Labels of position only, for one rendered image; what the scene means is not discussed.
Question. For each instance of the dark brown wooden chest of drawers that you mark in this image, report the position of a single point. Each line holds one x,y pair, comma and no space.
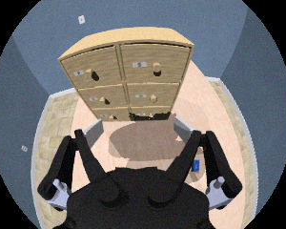
129,35

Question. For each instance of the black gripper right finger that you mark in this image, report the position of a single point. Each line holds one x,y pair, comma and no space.
222,183

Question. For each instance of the tan wooden drawer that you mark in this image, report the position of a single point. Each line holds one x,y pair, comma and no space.
96,66
95,96
150,112
155,93
114,114
142,61

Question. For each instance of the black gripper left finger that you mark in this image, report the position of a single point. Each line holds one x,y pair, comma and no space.
53,188

